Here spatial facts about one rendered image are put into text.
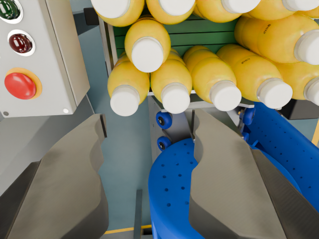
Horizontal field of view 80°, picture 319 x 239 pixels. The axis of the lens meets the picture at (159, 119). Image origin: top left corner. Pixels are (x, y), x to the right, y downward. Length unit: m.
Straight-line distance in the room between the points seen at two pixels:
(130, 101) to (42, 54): 0.12
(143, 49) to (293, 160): 0.80
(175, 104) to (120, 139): 1.46
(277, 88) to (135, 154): 1.60
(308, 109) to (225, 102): 0.26
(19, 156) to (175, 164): 0.65
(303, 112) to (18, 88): 0.51
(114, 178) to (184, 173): 1.69
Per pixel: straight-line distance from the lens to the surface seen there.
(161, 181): 0.39
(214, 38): 0.47
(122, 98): 0.27
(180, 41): 0.46
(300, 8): 0.29
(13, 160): 0.88
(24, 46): 0.28
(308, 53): 0.32
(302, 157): 0.95
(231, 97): 0.29
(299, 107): 0.50
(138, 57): 0.25
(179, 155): 0.44
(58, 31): 0.30
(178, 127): 0.51
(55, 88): 0.29
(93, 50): 1.43
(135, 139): 1.70
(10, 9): 0.27
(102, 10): 0.24
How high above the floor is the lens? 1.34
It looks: 58 degrees down
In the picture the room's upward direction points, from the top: 175 degrees clockwise
